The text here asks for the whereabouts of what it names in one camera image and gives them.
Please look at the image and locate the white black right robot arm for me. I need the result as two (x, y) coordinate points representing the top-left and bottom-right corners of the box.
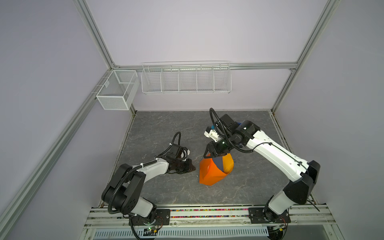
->
(204, 108), (321, 222)

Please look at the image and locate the white wire wall shelf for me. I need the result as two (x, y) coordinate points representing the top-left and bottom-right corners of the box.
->
(141, 61), (232, 94)

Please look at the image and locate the white vented cable duct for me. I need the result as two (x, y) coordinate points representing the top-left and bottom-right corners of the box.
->
(93, 226), (269, 240)

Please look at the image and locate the aluminium corner frame post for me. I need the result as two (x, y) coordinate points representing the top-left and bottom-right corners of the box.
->
(73, 0), (116, 69)

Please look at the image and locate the blue gift box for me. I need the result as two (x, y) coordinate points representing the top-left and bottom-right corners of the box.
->
(212, 157), (224, 172)

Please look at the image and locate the white mesh side basket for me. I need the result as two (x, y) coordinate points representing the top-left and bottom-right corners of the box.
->
(96, 70), (140, 111)

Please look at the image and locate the aluminium front rail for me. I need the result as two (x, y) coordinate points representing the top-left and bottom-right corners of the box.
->
(83, 204), (337, 230)

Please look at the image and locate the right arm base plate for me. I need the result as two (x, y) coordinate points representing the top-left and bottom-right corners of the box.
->
(248, 207), (291, 224)

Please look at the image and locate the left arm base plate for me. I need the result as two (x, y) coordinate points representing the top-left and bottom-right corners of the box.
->
(132, 209), (171, 226)

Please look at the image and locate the orange wrapping paper sheet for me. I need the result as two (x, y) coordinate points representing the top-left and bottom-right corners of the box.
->
(199, 154), (234, 186)

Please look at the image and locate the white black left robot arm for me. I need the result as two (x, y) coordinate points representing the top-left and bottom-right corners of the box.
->
(101, 132), (196, 223)

